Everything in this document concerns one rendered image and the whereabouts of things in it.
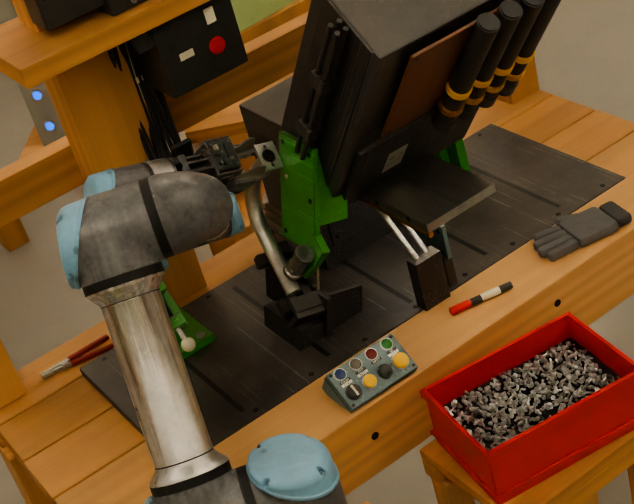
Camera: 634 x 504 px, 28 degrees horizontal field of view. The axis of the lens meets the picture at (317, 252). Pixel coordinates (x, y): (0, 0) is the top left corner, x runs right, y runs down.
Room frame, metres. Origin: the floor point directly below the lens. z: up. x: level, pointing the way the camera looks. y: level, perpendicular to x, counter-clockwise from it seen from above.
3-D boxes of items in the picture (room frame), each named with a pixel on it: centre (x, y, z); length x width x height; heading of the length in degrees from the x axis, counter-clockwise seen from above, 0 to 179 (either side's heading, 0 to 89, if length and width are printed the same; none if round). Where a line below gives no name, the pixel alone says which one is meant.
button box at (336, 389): (1.75, -0.03, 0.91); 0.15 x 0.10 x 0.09; 116
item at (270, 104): (2.27, -0.10, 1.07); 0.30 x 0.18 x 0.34; 116
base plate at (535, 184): (2.10, -0.07, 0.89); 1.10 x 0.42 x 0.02; 116
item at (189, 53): (2.24, 0.12, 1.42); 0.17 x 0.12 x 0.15; 116
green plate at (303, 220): (2.01, -0.03, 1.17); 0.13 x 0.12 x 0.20; 116
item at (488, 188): (2.05, -0.18, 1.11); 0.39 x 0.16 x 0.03; 26
